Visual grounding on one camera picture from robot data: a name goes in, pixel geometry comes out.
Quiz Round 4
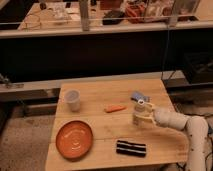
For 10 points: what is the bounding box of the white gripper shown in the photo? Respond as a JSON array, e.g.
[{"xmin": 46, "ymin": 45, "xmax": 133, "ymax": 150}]
[{"xmin": 134, "ymin": 102, "xmax": 167, "ymax": 126}]

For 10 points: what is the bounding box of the clear plastic bottle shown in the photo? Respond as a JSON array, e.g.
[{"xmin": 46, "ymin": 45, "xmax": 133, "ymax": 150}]
[{"xmin": 133, "ymin": 100, "xmax": 146, "ymax": 125}]

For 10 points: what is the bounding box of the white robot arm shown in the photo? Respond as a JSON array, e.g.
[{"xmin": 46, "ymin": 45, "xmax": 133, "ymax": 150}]
[{"xmin": 133, "ymin": 101, "xmax": 208, "ymax": 171}]

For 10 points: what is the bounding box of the blue cloth toy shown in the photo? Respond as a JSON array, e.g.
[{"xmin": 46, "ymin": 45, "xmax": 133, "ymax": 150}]
[{"xmin": 131, "ymin": 91, "xmax": 150, "ymax": 102}]

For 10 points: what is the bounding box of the orange toy carrot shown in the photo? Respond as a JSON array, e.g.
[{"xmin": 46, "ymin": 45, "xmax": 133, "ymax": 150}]
[{"xmin": 104, "ymin": 105, "xmax": 126, "ymax": 113}]

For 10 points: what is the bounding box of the translucent plastic cup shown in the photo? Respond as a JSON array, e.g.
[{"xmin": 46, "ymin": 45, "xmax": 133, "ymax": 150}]
[{"xmin": 64, "ymin": 90, "xmax": 80, "ymax": 112}]

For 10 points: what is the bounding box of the orange plate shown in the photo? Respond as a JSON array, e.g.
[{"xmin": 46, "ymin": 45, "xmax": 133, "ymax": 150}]
[{"xmin": 55, "ymin": 120, "xmax": 93, "ymax": 160}]

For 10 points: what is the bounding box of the red tool on bench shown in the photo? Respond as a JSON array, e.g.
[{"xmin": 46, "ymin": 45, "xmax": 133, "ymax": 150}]
[{"xmin": 125, "ymin": 4, "xmax": 145, "ymax": 24}]

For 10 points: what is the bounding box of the black bag on bench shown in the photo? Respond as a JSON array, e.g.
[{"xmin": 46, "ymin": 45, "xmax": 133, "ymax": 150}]
[{"xmin": 102, "ymin": 10, "xmax": 124, "ymax": 25}]

